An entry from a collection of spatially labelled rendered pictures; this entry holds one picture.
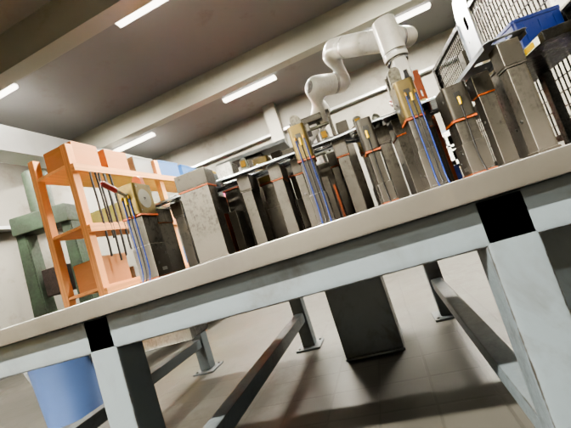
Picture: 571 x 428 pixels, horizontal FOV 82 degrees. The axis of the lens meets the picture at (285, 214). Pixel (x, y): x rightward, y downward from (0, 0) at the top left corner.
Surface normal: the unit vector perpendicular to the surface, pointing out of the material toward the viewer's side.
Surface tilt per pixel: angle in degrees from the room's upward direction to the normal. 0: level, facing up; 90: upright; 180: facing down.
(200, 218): 90
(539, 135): 90
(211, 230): 90
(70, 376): 95
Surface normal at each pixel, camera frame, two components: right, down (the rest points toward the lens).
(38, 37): -0.27, 0.00
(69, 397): 0.51, -0.15
